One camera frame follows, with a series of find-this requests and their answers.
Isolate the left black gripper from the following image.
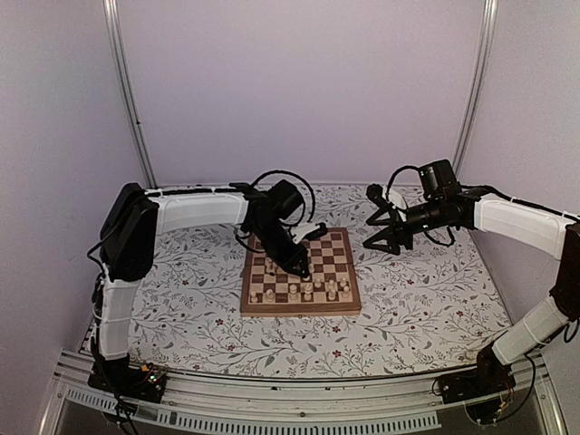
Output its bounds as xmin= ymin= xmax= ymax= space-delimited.
xmin=251 ymin=220 xmax=311 ymax=279

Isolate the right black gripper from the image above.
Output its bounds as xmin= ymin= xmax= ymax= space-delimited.
xmin=363 ymin=198 xmax=445 ymax=256

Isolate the light wooden queen piece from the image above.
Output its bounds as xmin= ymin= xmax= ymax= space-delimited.
xmin=302 ymin=283 xmax=313 ymax=302

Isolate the light wooden king piece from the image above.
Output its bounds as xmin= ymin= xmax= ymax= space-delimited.
xmin=288 ymin=284 xmax=300 ymax=303

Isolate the light wooden bishop piece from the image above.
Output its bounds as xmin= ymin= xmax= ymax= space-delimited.
xmin=326 ymin=280 xmax=337 ymax=301

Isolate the wooden chess board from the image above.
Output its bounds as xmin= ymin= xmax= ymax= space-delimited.
xmin=240 ymin=227 xmax=362 ymax=317

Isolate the light wooden knight piece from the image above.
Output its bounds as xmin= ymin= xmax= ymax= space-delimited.
xmin=266 ymin=289 xmax=276 ymax=303

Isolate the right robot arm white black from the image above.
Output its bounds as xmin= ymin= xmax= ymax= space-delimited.
xmin=364 ymin=159 xmax=579 ymax=395

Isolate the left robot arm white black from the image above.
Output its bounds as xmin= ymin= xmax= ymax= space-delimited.
xmin=87 ymin=179 xmax=319 ymax=393

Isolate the floral patterned table mat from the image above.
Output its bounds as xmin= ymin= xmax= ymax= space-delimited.
xmin=81 ymin=183 xmax=516 ymax=380

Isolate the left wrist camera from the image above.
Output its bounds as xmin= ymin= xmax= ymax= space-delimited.
xmin=289 ymin=222 xmax=328 ymax=244

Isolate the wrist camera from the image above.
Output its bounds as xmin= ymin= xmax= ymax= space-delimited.
xmin=366 ymin=184 xmax=408 ymax=210
xmin=289 ymin=222 xmax=328 ymax=244

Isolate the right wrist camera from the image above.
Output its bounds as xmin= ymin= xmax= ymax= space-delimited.
xmin=366 ymin=184 xmax=408 ymax=210

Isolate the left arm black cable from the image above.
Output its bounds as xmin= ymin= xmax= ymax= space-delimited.
xmin=251 ymin=169 xmax=316 ymax=223

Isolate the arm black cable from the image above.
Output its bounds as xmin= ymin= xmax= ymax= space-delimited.
xmin=384 ymin=165 xmax=425 ymax=200
xmin=251 ymin=169 xmax=316 ymax=223

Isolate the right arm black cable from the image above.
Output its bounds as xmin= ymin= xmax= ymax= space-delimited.
xmin=384 ymin=165 xmax=425 ymax=200

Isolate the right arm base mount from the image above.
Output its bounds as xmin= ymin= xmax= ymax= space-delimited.
xmin=435 ymin=346 xmax=516 ymax=425

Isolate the aluminium front rail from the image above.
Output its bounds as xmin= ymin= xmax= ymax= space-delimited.
xmin=39 ymin=351 xmax=567 ymax=434

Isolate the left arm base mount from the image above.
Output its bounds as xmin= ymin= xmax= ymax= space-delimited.
xmin=88 ymin=346 xmax=167 ymax=403

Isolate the right aluminium frame post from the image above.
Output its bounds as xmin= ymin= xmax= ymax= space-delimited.
xmin=452 ymin=0 xmax=498 ymax=175

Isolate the aluminium frame post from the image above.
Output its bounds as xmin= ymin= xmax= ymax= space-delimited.
xmin=102 ymin=0 xmax=159 ymax=189
xmin=452 ymin=0 xmax=498 ymax=175

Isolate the left aluminium frame post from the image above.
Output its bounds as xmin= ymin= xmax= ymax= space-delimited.
xmin=102 ymin=0 xmax=159 ymax=189

